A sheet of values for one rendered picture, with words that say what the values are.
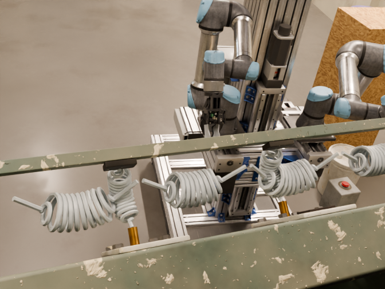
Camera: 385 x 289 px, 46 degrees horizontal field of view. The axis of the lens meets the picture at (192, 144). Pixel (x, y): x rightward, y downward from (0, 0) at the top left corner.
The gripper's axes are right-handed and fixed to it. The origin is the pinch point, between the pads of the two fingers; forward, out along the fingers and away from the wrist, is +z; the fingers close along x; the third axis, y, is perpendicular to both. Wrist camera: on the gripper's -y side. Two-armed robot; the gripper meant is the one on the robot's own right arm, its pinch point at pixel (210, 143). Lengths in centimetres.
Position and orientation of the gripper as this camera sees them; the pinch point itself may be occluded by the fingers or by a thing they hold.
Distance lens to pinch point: 177.4
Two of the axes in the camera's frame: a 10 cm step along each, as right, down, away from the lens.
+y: 2.3, 1.7, -9.6
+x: 9.7, -0.2, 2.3
